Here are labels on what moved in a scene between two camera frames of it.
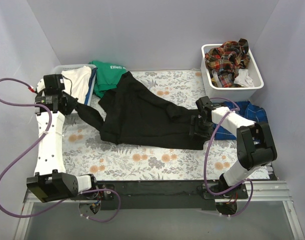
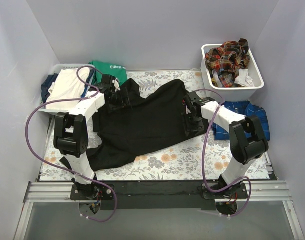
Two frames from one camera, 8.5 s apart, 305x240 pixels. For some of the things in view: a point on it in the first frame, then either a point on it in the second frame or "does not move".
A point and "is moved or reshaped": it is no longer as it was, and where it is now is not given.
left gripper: [68, 103] → [121, 99]
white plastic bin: [241, 94] does not move
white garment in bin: [243, 79] does not move
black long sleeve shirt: [132, 114] is moved or reshaped
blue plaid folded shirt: [246, 109] does not move
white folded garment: [80, 78] does not move
